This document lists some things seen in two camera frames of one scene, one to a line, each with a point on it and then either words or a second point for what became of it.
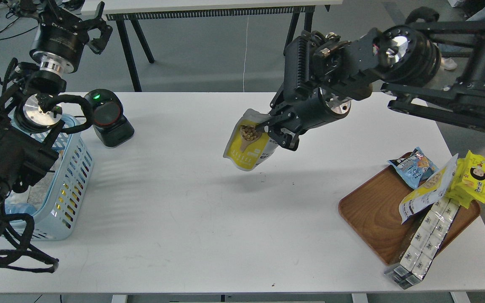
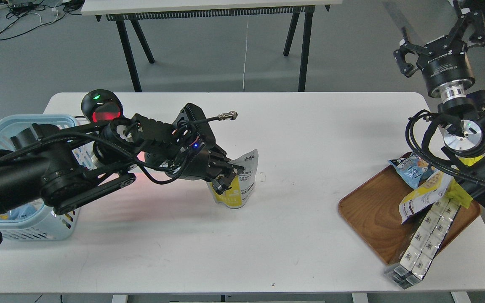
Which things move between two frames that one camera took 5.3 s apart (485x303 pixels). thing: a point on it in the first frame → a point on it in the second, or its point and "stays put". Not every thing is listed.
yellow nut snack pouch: (247, 147) → (241, 192)
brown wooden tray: (372, 211) stays put
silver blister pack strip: (421, 251) stays put
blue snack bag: (414, 167) stays put
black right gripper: (306, 108) → (445, 68)
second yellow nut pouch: (433, 188) stays put
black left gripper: (59, 48) → (194, 160)
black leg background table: (125, 12) stays put
